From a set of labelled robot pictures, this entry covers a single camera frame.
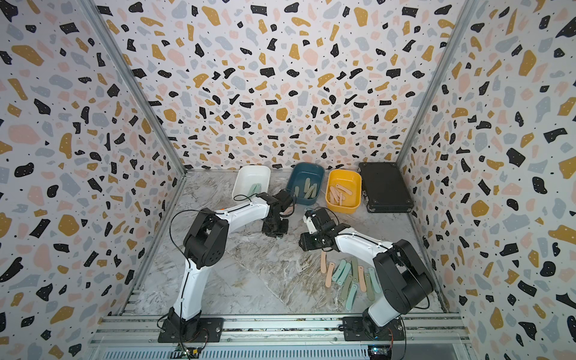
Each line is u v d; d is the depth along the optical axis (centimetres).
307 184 116
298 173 120
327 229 71
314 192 112
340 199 109
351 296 81
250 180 116
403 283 44
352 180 115
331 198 110
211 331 73
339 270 88
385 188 110
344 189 113
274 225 84
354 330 73
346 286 83
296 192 112
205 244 55
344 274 86
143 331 75
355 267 88
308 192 113
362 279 85
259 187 114
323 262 89
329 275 86
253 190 113
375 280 85
